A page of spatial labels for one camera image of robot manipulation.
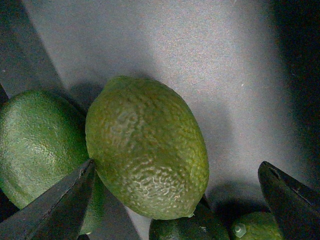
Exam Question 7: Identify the dark green avocado bottom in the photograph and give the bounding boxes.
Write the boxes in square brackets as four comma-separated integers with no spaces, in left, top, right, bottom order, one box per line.
[148,196,230,240]

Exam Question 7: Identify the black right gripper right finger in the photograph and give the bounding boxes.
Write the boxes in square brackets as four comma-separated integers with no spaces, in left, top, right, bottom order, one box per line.
[258,161,320,240]

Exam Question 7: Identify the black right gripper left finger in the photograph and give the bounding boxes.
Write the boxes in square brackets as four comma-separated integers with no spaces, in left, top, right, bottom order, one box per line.
[0,159,95,240]

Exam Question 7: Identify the green avocado with stem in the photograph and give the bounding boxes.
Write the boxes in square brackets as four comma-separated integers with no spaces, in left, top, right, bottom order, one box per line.
[230,211,284,240]

